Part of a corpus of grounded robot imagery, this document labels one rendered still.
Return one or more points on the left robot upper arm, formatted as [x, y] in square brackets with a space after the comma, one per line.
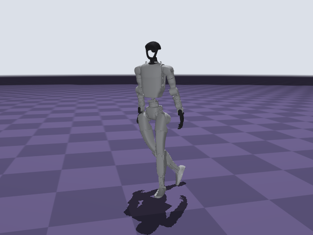
[169, 72]

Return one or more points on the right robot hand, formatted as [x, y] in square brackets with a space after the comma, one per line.
[139, 111]

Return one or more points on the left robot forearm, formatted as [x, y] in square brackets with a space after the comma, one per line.
[177, 101]

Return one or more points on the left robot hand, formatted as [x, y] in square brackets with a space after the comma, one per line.
[180, 113]

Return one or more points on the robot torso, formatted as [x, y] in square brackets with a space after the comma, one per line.
[153, 85]

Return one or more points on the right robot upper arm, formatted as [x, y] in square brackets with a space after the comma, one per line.
[138, 79]

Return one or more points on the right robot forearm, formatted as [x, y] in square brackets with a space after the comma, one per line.
[141, 101]

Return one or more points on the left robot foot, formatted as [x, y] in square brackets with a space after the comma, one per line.
[160, 192]

